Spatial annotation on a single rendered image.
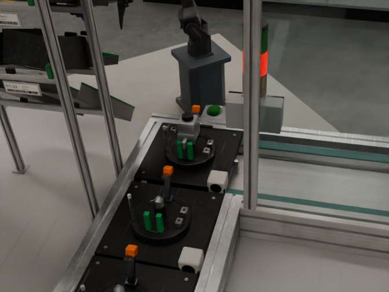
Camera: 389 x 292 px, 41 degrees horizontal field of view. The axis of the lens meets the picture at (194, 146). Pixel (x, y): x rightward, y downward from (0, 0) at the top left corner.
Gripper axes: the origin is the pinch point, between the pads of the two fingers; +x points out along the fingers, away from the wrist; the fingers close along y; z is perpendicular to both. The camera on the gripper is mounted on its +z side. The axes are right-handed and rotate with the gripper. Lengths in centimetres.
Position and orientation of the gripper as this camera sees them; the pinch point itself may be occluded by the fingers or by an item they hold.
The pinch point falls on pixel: (104, 20)
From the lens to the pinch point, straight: 155.3
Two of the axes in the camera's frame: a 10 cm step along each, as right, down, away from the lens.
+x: 2.2, 9.7, 0.5
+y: 9.7, -2.2, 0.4
